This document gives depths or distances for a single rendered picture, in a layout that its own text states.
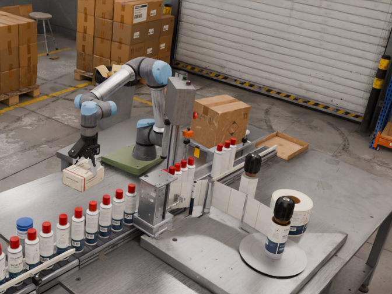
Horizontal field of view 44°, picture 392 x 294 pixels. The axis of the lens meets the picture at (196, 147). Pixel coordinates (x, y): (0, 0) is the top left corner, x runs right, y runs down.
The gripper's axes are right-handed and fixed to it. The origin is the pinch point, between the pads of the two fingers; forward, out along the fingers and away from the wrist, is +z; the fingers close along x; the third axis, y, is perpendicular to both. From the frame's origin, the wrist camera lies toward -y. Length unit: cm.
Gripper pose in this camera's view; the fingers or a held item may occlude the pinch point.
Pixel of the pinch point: (83, 172)
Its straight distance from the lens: 243.6
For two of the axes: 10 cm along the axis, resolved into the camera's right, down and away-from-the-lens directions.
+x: -8.6, -3.1, 4.0
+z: -1.4, 9.0, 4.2
